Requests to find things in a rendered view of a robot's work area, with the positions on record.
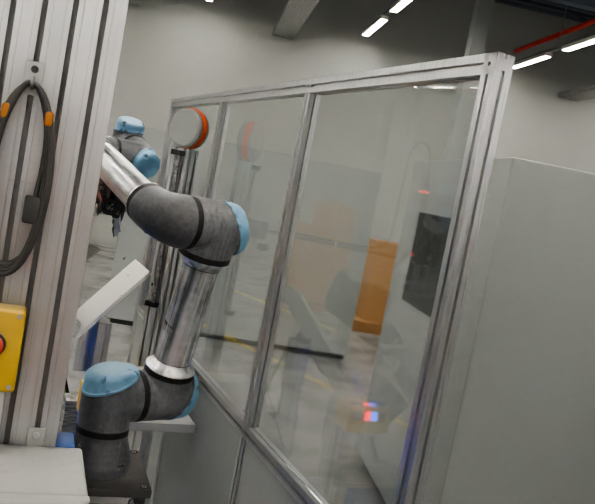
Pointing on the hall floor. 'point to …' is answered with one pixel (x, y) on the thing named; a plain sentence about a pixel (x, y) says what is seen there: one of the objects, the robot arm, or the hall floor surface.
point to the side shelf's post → (145, 446)
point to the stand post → (100, 342)
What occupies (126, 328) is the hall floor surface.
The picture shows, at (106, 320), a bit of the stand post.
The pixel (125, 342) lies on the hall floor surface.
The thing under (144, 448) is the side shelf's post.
